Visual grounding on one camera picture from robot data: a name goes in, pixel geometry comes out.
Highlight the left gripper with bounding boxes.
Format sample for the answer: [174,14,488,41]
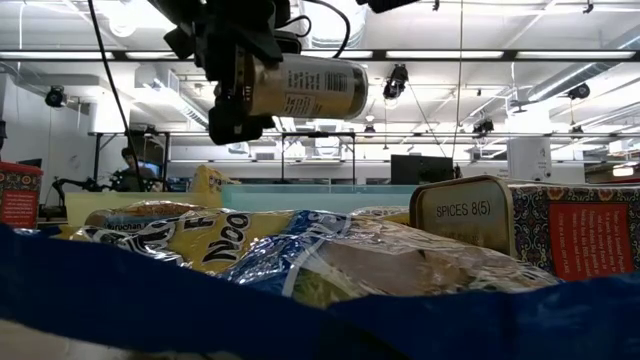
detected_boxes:
[164,0,303,146]

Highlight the orange yellow ramen pack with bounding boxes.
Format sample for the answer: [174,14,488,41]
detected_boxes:
[188,164,240,209]

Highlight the pale yellow ramen pack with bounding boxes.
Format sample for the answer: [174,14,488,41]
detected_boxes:
[349,204,412,226]

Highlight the patterned red spice tin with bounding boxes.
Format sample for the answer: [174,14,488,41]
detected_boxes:
[0,160,45,230]
[408,174,640,281]

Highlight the yellow plastic bin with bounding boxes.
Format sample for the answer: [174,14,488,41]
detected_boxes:
[64,192,224,227]

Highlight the teal plastic bin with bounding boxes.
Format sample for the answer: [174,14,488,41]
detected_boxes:
[222,183,419,215]

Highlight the person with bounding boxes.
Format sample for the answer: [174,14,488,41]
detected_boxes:
[113,146,162,194]

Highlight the multicoloured ramen pack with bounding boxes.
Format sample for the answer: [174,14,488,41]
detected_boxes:
[83,199,211,232]

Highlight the blue yellow ramen pack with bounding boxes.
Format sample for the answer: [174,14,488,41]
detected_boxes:
[0,207,640,360]

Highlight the black monitor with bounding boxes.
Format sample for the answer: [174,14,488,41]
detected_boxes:
[390,154,455,186]

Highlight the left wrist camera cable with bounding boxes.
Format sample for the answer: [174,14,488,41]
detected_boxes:
[277,0,351,59]

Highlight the black aluminium table frame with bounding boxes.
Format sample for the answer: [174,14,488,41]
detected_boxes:
[0,48,640,63]

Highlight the background black frame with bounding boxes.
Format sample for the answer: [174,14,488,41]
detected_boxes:
[89,130,357,186]

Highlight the thin vertical rope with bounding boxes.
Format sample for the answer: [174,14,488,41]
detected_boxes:
[455,0,464,161]

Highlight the black hanging cable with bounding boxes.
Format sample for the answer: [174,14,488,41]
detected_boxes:
[87,0,147,194]

